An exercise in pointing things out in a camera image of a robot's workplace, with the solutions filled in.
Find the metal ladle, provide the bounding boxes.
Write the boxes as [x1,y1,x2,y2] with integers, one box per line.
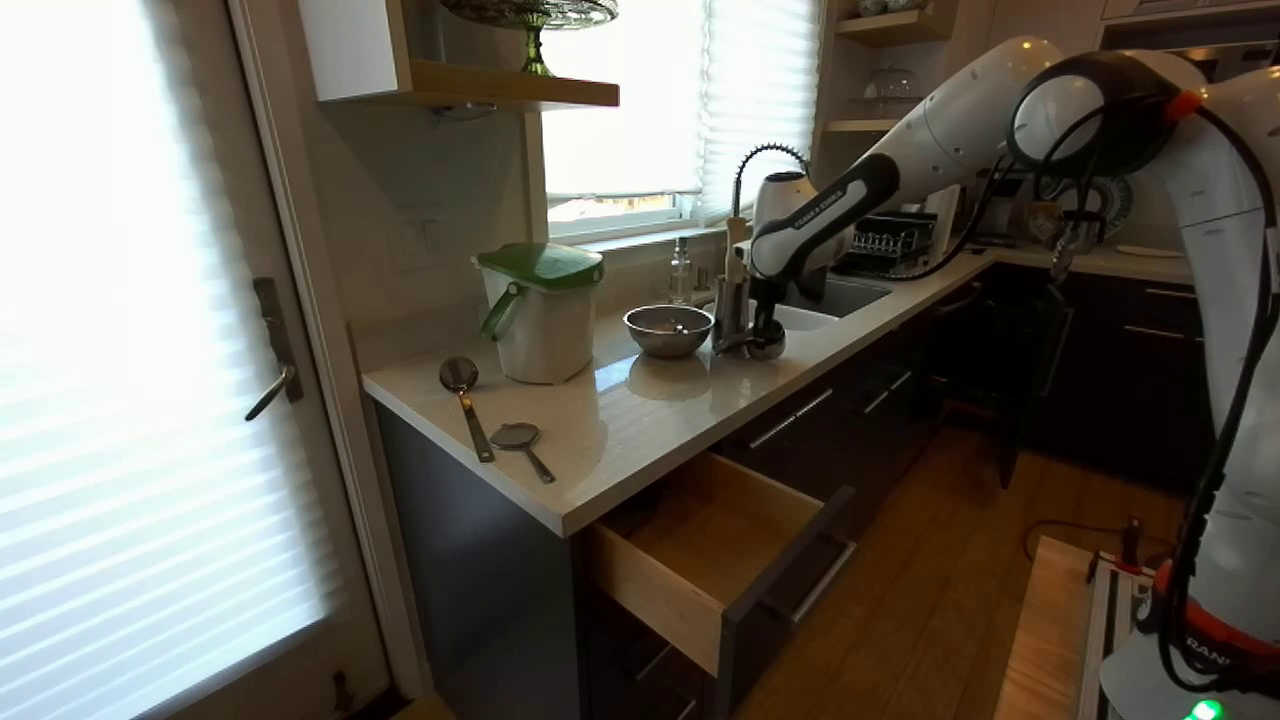
[435,350,501,466]

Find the dark metal door handle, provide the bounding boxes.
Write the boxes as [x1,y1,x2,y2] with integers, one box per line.
[242,273,308,428]

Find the green glass cake stand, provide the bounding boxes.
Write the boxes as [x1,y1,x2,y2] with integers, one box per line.
[435,0,624,80]

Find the white container green lid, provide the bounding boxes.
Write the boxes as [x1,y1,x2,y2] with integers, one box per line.
[474,241,609,387]

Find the black dish rack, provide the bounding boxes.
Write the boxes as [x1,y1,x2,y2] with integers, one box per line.
[843,202,944,280]

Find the open wooden drawer dark front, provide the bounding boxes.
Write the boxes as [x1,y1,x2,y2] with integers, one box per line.
[581,451,859,720]

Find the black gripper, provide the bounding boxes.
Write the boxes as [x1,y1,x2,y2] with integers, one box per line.
[739,260,807,355]

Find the kitchen sink basin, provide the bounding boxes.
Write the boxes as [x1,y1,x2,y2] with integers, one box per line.
[784,266,900,332]

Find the long metal cabinet handle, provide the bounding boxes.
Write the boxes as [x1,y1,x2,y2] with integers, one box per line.
[745,382,840,454]
[858,369,920,419]

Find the kitchen window with blinds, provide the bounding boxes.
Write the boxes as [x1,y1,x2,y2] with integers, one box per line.
[538,0,827,252]

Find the metal mixing bowl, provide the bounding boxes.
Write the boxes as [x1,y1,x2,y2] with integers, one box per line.
[622,301,720,364]

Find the white door with blinds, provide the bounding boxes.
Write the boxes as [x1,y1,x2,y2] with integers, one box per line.
[0,0,435,720]

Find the wooden wall shelf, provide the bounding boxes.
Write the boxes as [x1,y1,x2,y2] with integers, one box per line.
[292,0,624,110]

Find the metal cylinder utensil holder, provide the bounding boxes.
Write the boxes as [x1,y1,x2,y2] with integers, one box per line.
[714,252,756,361]

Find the wooden open wall shelves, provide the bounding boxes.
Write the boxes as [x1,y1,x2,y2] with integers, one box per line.
[821,0,966,139]

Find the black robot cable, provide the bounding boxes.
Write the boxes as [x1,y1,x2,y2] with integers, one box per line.
[1006,50,1280,698]

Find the clear glass soap bottle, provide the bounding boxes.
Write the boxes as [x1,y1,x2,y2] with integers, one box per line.
[666,230,698,306]

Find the dark kitchen base cabinet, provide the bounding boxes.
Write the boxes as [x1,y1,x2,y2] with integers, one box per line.
[371,284,944,720]

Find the small metal strainer spoon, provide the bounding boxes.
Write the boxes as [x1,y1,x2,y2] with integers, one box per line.
[487,419,561,487]

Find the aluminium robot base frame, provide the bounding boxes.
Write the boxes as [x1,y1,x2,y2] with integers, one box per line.
[1075,534,1280,720]

